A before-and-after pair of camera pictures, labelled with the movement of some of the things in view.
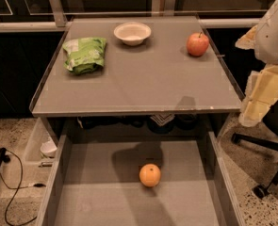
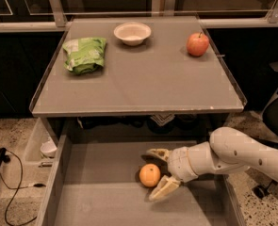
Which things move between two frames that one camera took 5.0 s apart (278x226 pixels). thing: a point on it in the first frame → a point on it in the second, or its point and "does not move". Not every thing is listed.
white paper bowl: [132, 33] does not move
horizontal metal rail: [217, 23] does not move
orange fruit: [150, 175] does not move
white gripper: [272, 39] → [178, 164]
